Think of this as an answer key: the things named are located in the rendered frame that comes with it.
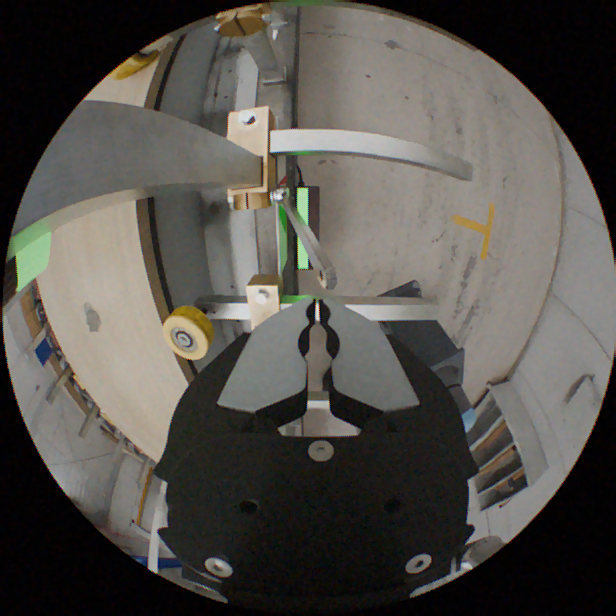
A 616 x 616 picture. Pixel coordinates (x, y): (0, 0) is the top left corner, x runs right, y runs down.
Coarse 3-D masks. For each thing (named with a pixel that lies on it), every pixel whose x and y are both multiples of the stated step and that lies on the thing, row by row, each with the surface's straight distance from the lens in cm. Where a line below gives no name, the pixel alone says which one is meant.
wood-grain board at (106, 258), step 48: (96, 96) 59; (144, 96) 38; (96, 240) 42; (144, 240) 33; (48, 288) 84; (96, 288) 46; (144, 288) 34; (96, 336) 58; (144, 336) 41; (96, 384) 91; (144, 384) 55; (144, 432) 98
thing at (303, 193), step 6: (300, 192) 42; (306, 192) 42; (300, 198) 42; (306, 198) 42; (300, 204) 42; (306, 204) 42; (300, 210) 42; (306, 210) 42; (306, 216) 42; (306, 222) 43; (300, 246) 44; (300, 252) 44; (300, 258) 44; (306, 258) 44; (300, 264) 45; (306, 264) 45
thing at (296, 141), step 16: (272, 144) 28; (288, 144) 27; (304, 144) 27; (320, 144) 27; (336, 144) 27; (352, 144) 27; (368, 144) 28; (384, 144) 28; (400, 144) 29; (416, 144) 30; (400, 160) 30; (416, 160) 30; (432, 160) 31; (448, 160) 32; (464, 160) 34; (464, 176) 34
